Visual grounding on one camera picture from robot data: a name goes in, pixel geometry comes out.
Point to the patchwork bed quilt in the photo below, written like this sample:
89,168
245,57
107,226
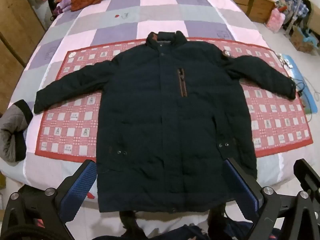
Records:
155,12

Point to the grey quilted garment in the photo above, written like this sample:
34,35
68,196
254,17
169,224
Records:
12,130

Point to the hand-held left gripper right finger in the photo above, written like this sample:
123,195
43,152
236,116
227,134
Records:
241,185

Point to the red checkered blanket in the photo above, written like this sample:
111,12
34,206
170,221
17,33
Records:
67,120

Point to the dark navy padded jacket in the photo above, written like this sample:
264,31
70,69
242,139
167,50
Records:
160,120

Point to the pink bag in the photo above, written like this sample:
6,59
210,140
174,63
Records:
275,21

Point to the wooden bedside cabinet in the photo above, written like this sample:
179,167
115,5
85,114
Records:
241,1
262,10

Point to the plaid clothing pile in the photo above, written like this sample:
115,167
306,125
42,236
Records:
296,7

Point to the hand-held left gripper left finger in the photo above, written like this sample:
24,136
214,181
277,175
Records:
79,188

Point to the large cardboard box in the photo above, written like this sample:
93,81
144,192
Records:
315,18

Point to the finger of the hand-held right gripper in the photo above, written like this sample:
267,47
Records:
307,173

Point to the wooden wardrobe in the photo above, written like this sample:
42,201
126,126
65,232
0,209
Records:
15,25

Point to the dark cloth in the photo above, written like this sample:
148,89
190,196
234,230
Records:
54,2

